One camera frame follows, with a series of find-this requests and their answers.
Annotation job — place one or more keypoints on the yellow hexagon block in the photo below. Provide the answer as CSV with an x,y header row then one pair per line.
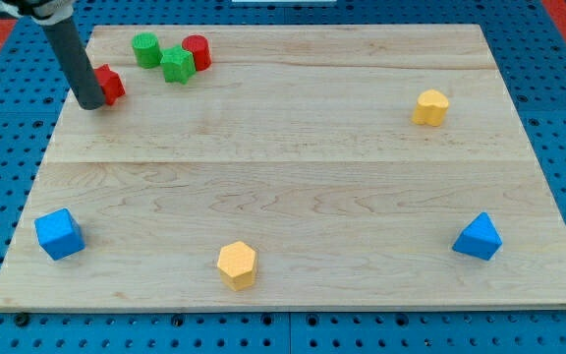
x,y
237,265

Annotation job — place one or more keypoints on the red star block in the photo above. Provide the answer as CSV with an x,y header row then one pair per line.
x,y
110,83

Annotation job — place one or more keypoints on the wooden board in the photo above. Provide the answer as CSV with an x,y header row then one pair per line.
x,y
298,141

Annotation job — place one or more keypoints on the green star block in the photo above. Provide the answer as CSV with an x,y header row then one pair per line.
x,y
177,64

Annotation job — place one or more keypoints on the blue triangle block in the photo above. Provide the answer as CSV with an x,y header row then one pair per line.
x,y
479,239

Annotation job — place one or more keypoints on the yellow heart block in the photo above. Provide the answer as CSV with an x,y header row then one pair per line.
x,y
431,108

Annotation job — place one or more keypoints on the blue cube block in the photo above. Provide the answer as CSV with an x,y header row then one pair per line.
x,y
58,234

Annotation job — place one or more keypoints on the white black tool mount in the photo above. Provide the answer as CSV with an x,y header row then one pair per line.
x,y
43,12

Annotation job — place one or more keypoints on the green cylinder block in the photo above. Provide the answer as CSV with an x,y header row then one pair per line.
x,y
146,49

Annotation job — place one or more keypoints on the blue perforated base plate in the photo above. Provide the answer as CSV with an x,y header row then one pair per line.
x,y
527,45

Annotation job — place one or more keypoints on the red cylinder block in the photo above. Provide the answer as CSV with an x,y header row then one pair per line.
x,y
198,45

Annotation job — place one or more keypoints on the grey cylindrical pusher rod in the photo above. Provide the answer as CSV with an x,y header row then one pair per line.
x,y
68,48

